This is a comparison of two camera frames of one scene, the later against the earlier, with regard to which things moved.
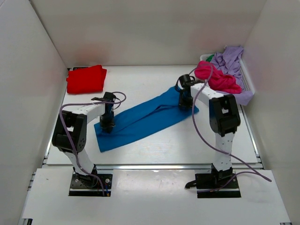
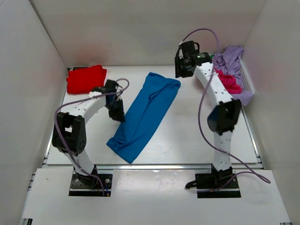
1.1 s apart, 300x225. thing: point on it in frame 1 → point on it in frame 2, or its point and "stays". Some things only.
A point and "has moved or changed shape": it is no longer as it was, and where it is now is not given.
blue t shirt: (148, 115) has moved or changed shape
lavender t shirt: (228, 61) stays
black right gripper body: (185, 101) → (180, 71)
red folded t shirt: (86, 80) stays
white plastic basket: (247, 80) stays
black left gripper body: (107, 120) → (116, 108)
